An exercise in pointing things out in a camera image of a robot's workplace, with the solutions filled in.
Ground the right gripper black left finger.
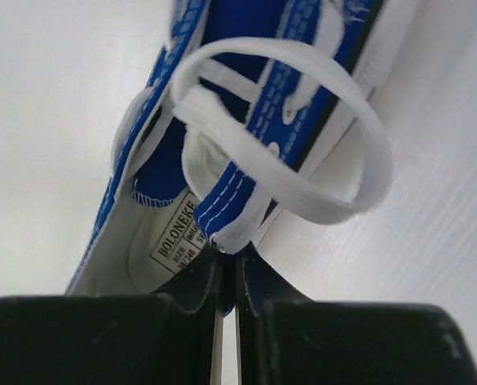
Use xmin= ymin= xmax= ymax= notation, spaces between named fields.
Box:
xmin=0 ymin=247 xmax=222 ymax=384

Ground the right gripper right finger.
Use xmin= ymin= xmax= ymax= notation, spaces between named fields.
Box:
xmin=235 ymin=245 xmax=477 ymax=384

